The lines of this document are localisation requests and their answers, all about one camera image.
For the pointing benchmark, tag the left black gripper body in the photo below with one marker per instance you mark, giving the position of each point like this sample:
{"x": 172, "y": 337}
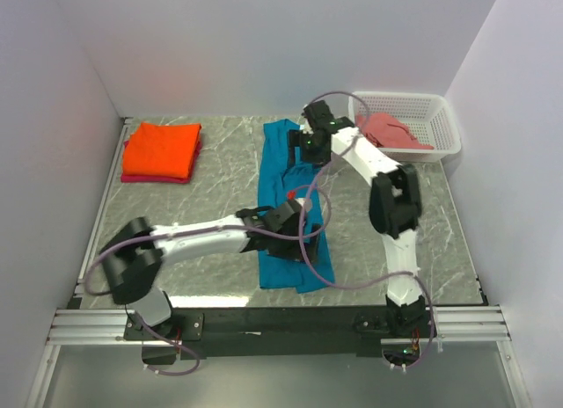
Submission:
{"x": 288, "y": 249}

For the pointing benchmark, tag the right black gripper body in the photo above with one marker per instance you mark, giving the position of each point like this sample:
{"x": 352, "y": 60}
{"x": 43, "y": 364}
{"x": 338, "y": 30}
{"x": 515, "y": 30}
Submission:
{"x": 310, "y": 150}

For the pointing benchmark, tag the blue t shirt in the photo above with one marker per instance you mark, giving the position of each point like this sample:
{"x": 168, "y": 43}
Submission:
{"x": 276, "y": 179}

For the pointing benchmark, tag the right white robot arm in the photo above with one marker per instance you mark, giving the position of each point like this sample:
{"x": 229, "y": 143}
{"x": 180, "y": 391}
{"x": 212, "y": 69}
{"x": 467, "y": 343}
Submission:
{"x": 394, "y": 205}

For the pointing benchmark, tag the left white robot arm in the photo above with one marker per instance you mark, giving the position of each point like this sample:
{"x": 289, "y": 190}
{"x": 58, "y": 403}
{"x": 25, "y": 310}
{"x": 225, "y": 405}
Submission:
{"x": 132, "y": 260}

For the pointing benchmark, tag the pink t shirt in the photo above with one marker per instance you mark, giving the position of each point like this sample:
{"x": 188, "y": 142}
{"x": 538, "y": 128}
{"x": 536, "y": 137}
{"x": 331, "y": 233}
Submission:
{"x": 387, "y": 132}

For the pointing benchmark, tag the white plastic basket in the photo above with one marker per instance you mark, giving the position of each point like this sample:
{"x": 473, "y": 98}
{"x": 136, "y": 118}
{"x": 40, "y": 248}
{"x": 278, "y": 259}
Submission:
{"x": 427, "y": 115}

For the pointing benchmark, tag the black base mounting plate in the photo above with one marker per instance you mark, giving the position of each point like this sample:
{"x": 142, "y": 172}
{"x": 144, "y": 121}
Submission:
{"x": 255, "y": 331}

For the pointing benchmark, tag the folded orange t shirt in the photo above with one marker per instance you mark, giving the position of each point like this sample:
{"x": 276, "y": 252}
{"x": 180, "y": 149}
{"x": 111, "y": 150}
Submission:
{"x": 164, "y": 151}

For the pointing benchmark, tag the folded magenta t shirt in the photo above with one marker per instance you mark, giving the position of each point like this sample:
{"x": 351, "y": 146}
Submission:
{"x": 138, "y": 178}

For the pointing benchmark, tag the aluminium frame rail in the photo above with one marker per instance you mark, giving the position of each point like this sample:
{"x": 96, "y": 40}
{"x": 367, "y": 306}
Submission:
{"x": 106, "y": 327}

